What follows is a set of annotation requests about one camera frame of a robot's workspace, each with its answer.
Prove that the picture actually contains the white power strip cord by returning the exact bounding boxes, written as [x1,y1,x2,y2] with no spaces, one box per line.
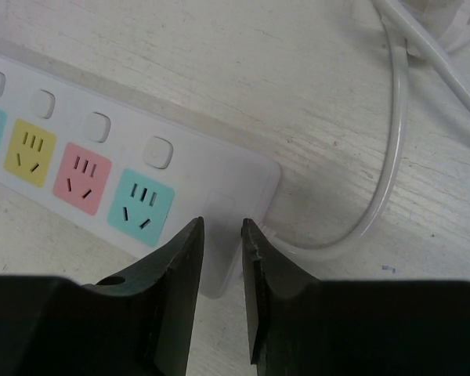
[258,0,470,259]

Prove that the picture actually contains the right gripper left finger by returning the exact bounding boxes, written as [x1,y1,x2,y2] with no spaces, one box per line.
[0,217,204,375]

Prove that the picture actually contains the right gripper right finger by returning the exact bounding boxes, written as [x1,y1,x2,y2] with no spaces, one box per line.
[241,219,470,375]

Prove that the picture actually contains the white colourful power strip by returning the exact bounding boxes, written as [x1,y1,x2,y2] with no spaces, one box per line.
[0,56,280,298]

